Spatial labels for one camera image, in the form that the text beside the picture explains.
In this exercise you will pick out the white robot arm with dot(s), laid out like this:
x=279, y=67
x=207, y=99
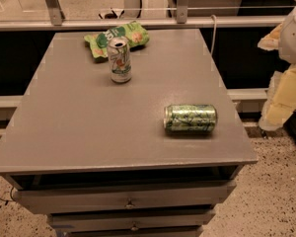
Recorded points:
x=287, y=41

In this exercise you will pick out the green can lying sideways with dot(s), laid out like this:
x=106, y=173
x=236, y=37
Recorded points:
x=199, y=118

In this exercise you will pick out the upright white 7up can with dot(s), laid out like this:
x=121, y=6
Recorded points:
x=119, y=59

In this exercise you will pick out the grey drawer cabinet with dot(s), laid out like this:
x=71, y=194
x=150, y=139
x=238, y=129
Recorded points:
x=76, y=129

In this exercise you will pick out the green chip bag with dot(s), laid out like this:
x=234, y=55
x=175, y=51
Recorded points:
x=133, y=31

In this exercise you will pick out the top grey drawer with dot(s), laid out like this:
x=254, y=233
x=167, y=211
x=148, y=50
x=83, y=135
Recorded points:
x=125, y=197

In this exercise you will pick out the grey drawer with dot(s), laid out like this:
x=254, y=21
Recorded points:
x=125, y=197
x=132, y=219

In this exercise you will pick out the middle grey drawer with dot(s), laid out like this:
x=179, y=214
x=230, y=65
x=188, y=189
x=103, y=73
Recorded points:
x=132, y=219

